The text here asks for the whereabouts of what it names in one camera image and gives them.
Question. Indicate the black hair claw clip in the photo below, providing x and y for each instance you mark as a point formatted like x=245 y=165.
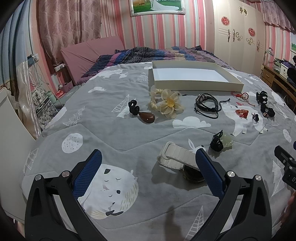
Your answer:
x=262 y=97

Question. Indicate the grey cartoon print bedsheet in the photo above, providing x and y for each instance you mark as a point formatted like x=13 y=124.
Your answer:
x=132 y=196

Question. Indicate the black beaded scrunchie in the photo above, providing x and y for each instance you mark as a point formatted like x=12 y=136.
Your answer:
x=266 y=111

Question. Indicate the framed wedding picture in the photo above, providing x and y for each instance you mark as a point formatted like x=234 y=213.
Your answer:
x=154 y=7

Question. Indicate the pink patterned curtain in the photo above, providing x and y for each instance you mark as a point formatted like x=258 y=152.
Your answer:
x=66 y=23

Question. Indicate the wooden desk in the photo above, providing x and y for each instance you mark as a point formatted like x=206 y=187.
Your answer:
x=275 y=81

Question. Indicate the white wardrobe with decals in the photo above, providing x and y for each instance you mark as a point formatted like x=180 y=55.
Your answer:
x=239 y=35

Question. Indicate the white band wristwatch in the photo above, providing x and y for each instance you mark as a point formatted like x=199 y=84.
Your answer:
x=178 y=158

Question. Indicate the cream flower hair scrunchie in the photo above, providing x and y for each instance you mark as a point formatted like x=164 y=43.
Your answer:
x=166 y=102

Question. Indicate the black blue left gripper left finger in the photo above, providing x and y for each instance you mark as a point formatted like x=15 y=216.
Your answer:
x=43 y=220

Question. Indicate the striped purple blue quilt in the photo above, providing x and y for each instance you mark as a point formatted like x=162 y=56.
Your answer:
x=146 y=54

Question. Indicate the pink headboard cushion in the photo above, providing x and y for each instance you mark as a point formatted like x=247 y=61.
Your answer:
x=79 y=58

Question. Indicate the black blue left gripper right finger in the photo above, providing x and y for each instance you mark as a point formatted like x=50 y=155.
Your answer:
x=243 y=210

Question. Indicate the white shallow tray box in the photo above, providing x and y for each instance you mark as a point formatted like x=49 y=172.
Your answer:
x=193 y=76

